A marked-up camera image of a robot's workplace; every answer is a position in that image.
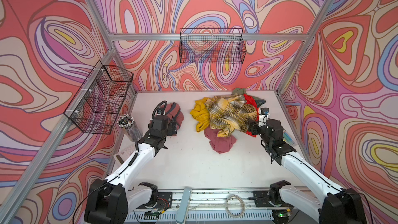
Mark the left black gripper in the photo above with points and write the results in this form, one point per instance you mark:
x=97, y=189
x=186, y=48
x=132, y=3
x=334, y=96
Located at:
x=171, y=130

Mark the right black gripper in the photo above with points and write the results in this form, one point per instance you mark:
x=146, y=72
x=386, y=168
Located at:
x=253, y=127

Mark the maroon printed t-shirt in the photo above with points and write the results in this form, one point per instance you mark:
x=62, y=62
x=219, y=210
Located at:
x=173, y=112

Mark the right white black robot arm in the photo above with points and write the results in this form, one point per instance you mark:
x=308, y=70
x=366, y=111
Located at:
x=330, y=203

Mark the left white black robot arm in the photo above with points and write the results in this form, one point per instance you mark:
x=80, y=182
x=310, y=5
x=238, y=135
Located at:
x=109, y=201

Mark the dark green cloth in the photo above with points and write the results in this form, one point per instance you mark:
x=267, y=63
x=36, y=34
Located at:
x=259, y=102

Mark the bright red cloth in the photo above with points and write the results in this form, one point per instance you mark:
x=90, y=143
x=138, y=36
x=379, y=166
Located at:
x=251, y=101

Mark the mustard yellow cloth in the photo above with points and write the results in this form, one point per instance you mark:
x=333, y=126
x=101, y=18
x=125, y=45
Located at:
x=200, y=113

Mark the plain maroon cloth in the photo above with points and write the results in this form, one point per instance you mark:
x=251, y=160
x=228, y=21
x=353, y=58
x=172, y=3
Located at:
x=219, y=144

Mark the olive grey cloth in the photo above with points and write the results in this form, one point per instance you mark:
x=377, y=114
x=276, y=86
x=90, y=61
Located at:
x=239, y=91

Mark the colourful striped booklet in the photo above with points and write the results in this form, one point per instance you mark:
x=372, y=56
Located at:
x=289, y=139

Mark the clear cup of pens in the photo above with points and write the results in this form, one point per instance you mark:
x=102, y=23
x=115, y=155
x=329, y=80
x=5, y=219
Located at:
x=127, y=124

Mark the yellow plaid flannel shirt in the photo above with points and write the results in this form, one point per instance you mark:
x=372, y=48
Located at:
x=227, y=114

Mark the white desk calculator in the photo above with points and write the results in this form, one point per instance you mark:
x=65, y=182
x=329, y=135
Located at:
x=123, y=155

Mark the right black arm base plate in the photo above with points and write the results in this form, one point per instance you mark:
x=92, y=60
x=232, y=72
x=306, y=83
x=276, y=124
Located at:
x=261, y=199

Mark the left black wire basket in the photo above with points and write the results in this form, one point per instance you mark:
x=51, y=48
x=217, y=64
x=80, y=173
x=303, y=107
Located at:
x=99, y=100

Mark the black wire basket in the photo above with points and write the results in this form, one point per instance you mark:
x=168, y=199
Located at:
x=212, y=45
x=99, y=100

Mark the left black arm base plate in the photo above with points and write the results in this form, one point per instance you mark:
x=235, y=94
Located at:
x=164, y=201

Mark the aluminium front rail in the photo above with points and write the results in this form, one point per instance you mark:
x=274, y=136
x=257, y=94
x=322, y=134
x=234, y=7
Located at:
x=215, y=199

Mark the grey rail handle bracket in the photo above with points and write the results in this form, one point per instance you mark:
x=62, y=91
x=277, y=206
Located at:
x=182, y=213

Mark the back black wire basket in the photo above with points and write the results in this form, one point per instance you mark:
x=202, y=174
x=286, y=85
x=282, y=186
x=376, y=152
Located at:
x=212, y=45

